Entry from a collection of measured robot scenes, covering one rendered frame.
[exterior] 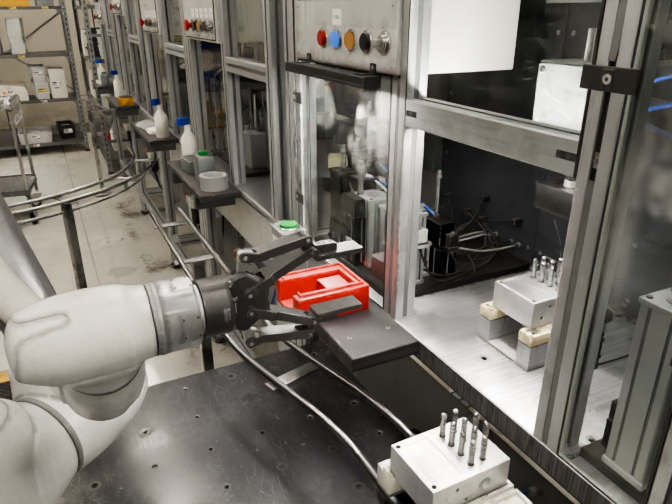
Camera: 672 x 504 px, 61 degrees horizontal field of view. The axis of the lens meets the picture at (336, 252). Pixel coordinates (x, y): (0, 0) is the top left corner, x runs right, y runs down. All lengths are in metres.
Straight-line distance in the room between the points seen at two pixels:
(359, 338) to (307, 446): 0.25
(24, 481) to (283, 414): 0.53
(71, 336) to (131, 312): 0.07
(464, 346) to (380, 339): 0.15
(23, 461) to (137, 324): 0.33
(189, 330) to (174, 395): 0.67
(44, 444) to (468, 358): 0.69
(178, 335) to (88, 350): 0.10
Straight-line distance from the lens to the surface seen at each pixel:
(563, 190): 1.00
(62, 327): 0.69
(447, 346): 1.07
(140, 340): 0.69
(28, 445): 0.96
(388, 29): 1.03
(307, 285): 1.20
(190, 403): 1.33
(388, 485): 0.86
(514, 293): 1.02
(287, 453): 1.18
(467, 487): 0.81
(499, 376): 1.01
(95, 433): 1.04
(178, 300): 0.70
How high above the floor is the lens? 1.47
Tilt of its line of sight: 23 degrees down
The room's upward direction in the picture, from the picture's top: straight up
